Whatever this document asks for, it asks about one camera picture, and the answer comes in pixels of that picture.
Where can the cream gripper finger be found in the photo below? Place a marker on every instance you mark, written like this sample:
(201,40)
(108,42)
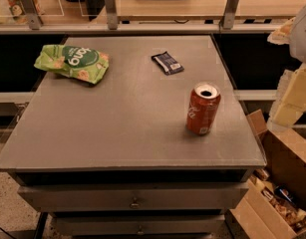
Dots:
(290,103)
(281,35)

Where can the red coke can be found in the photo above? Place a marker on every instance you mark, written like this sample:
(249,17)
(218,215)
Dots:
(203,105)

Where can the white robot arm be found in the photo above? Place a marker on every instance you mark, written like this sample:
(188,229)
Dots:
(297,44)

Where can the blue rxbar blueberry bar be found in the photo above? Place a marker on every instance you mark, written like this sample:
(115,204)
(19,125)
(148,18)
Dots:
(168,64)

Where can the cardboard box with snacks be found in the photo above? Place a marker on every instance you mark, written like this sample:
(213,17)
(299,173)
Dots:
(274,206)

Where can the upper grey drawer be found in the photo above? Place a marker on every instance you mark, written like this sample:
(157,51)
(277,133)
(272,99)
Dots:
(133,197)

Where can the grey drawer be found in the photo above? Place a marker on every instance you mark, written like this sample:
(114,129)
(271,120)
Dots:
(138,225)
(133,197)

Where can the green chip bag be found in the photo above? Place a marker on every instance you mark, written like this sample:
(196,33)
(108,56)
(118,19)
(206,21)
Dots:
(84,64)

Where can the lower grey drawer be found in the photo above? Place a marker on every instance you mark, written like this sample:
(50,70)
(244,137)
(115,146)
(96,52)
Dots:
(138,225)

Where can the orange snack bag background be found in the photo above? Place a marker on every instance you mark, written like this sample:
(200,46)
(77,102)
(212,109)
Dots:
(17,11)

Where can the right metal bracket post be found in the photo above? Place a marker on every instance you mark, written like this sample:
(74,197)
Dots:
(228,17)

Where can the metal bracket post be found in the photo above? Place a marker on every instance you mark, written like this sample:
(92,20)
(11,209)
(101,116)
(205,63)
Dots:
(31,13)
(112,17)
(228,17)

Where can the middle metal bracket post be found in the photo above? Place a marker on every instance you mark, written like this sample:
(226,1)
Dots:
(112,17)

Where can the left metal bracket post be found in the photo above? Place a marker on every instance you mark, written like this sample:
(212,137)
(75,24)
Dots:
(31,13)

